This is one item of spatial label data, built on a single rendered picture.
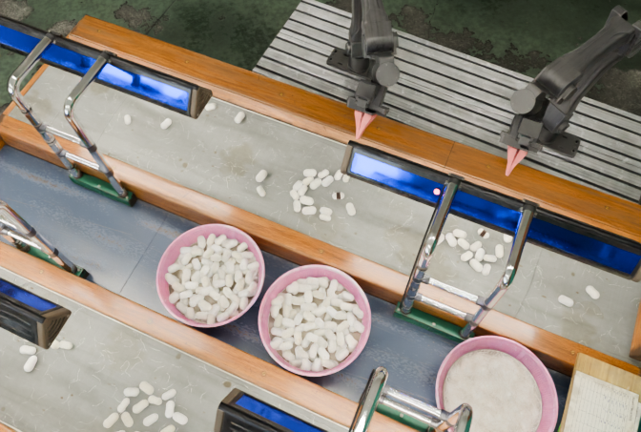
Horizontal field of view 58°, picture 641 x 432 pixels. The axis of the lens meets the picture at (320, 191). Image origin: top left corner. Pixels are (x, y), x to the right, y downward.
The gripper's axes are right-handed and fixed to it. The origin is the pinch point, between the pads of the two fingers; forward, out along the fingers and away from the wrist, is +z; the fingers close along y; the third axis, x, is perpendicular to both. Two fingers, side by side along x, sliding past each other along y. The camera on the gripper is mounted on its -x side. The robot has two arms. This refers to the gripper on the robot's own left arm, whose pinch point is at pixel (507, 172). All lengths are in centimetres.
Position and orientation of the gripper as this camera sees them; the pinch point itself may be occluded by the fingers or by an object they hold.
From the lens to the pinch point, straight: 152.7
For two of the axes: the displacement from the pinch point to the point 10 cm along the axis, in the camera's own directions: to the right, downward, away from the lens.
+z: -2.9, 9.2, 2.6
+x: 2.8, -1.7, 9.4
